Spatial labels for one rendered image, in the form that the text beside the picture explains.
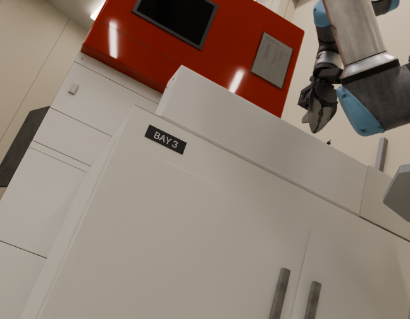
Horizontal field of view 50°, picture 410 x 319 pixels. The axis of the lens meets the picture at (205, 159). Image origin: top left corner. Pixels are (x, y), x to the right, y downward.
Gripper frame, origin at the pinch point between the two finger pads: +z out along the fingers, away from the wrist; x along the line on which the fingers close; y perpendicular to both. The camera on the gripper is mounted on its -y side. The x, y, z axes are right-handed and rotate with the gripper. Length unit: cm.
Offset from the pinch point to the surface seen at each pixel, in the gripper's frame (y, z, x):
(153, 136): -4.3, 24.6, 39.8
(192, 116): -4.3, 16.1, 33.6
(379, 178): -4.2, 7.4, -19.1
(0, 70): 745, -290, 233
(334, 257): -4.5, 32.2, -9.9
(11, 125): 760, -207, 172
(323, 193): -4.2, 18.5, -3.6
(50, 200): 58, 33, 53
